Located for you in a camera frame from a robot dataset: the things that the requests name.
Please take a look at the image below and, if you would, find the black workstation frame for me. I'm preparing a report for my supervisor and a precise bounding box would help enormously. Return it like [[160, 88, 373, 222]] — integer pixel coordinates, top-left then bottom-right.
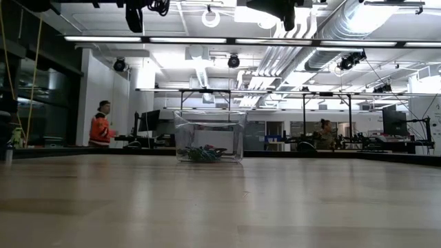
[[178, 88, 232, 113], [301, 91, 354, 142]]

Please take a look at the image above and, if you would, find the distant black desk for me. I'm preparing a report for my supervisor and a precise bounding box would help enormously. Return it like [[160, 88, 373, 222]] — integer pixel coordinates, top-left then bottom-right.
[[112, 132, 176, 149]]

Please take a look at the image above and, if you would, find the white hanging ring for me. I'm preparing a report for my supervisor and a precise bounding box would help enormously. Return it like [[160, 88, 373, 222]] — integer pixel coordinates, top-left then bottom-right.
[[201, 5, 221, 28]]

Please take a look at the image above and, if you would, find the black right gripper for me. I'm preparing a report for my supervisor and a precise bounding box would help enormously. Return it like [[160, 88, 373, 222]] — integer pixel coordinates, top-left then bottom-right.
[[246, 0, 304, 32]]

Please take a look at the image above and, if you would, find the black aluminium table frame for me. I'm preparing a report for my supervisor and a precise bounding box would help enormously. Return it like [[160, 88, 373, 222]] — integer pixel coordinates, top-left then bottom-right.
[[13, 147, 441, 167]]

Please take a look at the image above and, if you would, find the silver ventilation duct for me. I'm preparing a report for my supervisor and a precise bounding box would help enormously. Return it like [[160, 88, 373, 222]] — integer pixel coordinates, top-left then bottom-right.
[[305, 0, 400, 72]]

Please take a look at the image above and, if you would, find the distant cluttered workbench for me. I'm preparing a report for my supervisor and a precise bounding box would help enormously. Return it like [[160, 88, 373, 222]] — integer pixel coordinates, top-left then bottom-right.
[[285, 134, 435, 155]]

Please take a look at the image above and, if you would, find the standing person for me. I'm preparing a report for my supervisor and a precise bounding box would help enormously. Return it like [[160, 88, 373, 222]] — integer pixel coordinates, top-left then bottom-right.
[[88, 99, 118, 148]]

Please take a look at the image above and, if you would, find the pale green gadget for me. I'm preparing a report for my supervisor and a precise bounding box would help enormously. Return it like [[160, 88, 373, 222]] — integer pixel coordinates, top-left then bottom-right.
[[10, 127, 25, 149]]

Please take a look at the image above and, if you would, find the green braided USB-C cable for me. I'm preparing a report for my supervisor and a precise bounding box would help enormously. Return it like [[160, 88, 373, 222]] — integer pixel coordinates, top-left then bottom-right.
[[185, 146, 207, 163]]

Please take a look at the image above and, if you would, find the seated person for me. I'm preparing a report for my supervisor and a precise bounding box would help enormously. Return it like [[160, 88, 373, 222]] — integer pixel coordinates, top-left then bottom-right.
[[315, 118, 335, 149]]

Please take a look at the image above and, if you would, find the black ceiling camera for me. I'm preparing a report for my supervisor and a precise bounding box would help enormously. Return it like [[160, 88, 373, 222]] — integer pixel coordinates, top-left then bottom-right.
[[337, 50, 368, 72], [373, 83, 393, 94]]

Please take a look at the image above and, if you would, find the small black computer monitor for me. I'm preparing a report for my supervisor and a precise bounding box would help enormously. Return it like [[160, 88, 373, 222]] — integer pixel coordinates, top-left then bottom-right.
[[137, 109, 161, 132]]

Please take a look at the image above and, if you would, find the large black computer monitor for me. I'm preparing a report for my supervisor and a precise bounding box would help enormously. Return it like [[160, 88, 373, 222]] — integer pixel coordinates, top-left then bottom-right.
[[382, 109, 409, 137]]

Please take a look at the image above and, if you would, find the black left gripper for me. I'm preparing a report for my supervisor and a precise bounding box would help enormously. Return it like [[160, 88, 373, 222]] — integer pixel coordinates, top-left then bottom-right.
[[125, 0, 144, 34]]

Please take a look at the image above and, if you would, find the clear plastic container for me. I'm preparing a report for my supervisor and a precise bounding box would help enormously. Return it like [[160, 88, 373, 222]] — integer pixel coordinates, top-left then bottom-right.
[[173, 110, 248, 164]]

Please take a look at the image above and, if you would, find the overhead LED light bar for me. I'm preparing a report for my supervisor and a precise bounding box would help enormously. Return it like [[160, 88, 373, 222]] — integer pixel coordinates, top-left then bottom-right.
[[63, 35, 441, 48]]

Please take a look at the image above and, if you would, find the yellow extension cord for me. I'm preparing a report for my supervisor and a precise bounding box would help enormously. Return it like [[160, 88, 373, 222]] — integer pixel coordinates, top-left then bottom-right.
[[0, 0, 43, 147]]

